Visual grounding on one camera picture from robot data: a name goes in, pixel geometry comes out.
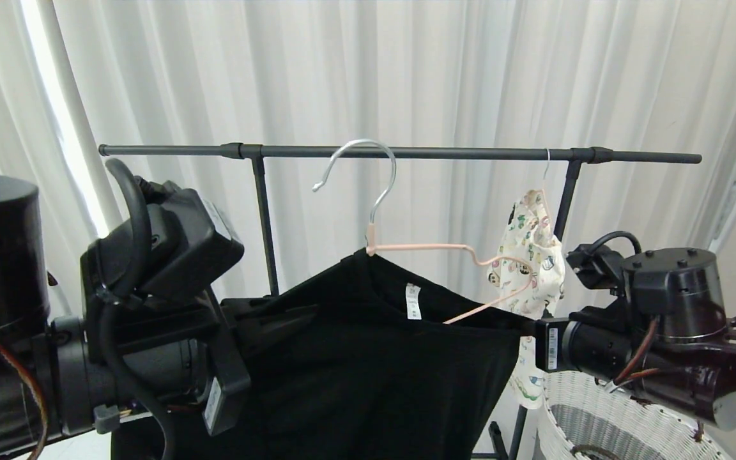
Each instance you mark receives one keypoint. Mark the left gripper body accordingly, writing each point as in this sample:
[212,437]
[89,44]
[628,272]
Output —
[189,364]

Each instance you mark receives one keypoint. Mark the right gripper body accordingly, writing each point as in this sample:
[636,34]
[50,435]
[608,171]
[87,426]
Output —
[591,348]

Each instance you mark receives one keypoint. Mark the cream printed garment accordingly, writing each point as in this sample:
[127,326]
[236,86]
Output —
[534,255]

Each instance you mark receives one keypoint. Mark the black garment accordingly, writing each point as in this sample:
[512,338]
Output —
[374,383]

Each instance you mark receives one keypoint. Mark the pink clothes hanger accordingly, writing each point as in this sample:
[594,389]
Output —
[545,166]
[406,246]

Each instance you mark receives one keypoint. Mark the white laundry basket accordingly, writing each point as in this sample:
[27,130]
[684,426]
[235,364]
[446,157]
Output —
[630,409]

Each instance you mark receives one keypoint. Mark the black clothes rack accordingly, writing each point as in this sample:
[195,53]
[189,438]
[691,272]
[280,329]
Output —
[470,153]

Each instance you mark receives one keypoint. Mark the white curtain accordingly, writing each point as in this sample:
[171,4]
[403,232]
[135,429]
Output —
[342,64]

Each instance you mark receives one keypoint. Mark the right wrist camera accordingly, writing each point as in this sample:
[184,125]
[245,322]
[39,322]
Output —
[598,268]

